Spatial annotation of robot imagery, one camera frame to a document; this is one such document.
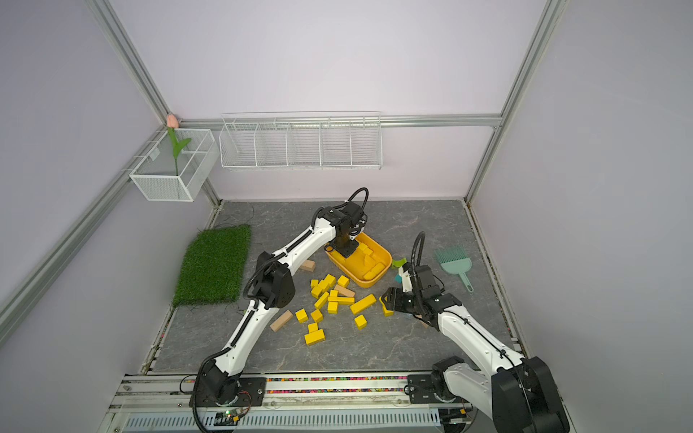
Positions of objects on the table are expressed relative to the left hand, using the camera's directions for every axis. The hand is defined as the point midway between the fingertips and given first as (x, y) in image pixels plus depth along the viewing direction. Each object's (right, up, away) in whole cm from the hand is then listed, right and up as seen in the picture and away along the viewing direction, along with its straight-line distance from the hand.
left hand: (347, 250), depth 98 cm
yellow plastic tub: (+7, -6, +2) cm, 9 cm away
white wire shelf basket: (-17, +41, +3) cm, 45 cm away
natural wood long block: (-20, -21, -13) cm, 32 cm away
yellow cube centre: (-9, -20, -12) cm, 25 cm away
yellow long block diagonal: (+6, -17, -8) cm, 20 cm away
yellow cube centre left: (-14, -20, -12) cm, 27 cm away
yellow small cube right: (+5, -22, -13) cm, 26 cm away
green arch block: (+19, -5, +1) cm, 20 cm away
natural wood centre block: (-1, -14, -6) cm, 15 cm away
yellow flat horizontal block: (-2, -16, -9) cm, 18 cm away
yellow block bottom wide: (-9, -25, -16) cm, 31 cm away
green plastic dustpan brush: (+41, -4, +3) cm, 41 cm away
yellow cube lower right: (+13, -19, -12) cm, 26 cm away
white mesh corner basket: (-62, +26, -11) cm, 68 cm away
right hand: (+14, -14, -11) cm, 23 cm away
